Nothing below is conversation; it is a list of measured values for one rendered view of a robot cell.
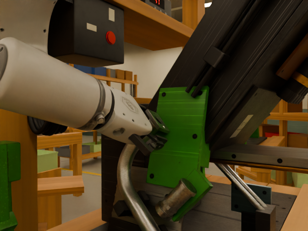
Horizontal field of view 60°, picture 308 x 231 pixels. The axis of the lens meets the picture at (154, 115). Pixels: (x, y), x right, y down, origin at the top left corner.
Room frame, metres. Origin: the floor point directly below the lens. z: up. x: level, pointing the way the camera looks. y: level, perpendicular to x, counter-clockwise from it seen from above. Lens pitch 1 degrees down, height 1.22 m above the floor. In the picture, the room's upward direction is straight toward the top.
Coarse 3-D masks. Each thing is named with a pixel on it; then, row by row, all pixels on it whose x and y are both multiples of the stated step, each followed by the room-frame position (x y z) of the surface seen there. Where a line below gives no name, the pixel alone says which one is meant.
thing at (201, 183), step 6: (192, 174) 0.50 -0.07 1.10; (198, 174) 0.49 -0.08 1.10; (192, 180) 0.50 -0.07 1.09; (198, 180) 0.49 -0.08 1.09; (204, 180) 0.48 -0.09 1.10; (198, 186) 0.49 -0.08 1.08; (204, 186) 0.48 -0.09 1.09; (210, 186) 0.48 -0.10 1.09; (198, 192) 0.48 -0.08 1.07; (204, 192) 0.48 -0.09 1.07; (192, 198) 0.49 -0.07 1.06; (198, 198) 0.49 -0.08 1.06; (186, 204) 0.49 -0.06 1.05; (192, 204) 0.49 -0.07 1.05; (180, 210) 0.49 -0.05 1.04; (186, 210) 0.49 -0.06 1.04; (174, 216) 0.50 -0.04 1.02; (180, 216) 0.50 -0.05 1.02
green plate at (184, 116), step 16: (160, 96) 0.59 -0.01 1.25; (176, 96) 0.57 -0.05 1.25; (160, 112) 0.58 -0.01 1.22; (176, 112) 0.56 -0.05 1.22; (192, 112) 0.54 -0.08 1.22; (176, 128) 0.55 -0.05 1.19; (192, 128) 0.53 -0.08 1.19; (176, 144) 0.54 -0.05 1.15; (192, 144) 0.52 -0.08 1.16; (208, 144) 0.57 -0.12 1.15; (160, 160) 0.55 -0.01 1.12; (176, 160) 0.53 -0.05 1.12; (192, 160) 0.51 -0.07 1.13; (208, 160) 0.57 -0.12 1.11; (160, 176) 0.54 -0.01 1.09; (176, 176) 0.52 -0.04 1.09
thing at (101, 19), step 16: (80, 0) 0.61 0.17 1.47; (96, 0) 0.65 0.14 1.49; (64, 16) 0.62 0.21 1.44; (80, 16) 0.61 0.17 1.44; (96, 16) 0.65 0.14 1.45; (112, 16) 0.70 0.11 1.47; (64, 32) 0.62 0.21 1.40; (80, 32) 0.61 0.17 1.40; (96, 32) 0.65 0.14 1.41; (112, 32) 0.70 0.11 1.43; (48, 48) 0.65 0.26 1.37; (64, 48) 0.62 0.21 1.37; (80, 48) 0.61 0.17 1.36; (96, 48) 0.65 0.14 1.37; (112, 48) 0.70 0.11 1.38; (80, 64) 0.74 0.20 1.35; (96, 64) 0.74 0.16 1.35; (112, 64) 0.74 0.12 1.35
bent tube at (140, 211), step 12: (156, 120) 0.54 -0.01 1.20; (168, 132) 0.55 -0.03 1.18; (120, 156) 0.57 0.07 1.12; (132, 156) 0.57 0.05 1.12; (120, 168) 0.56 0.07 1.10; (120, 180) 0.55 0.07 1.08; (132, 192) 0.54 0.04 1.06; (132, 204) 0.52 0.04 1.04; (144, 216) 0.50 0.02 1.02; (144, 228) 0.49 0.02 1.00; (156, 228) 0.49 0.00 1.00
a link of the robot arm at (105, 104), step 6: (96, 78) 0.41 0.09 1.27; (102, 84) 0.40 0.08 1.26; (102, 90) 0.39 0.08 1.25; (108, 90) 0.41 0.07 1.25; (102, 96) 0.39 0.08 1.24; (108, 96) 0.40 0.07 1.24; (102, 102) 0.39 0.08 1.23; (108, 102) 0.40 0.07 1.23; (102, 108) 0.39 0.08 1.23; (108, 108) 0.40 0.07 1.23; (96, 114) 0.39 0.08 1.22; (102, 114) 0.39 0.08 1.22; (90, 120) 0.39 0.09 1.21; (96, 120) 0.39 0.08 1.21; (102, 120) 0.39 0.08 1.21; (84, 126) 0.40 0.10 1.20; (90, 126) 0.40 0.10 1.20
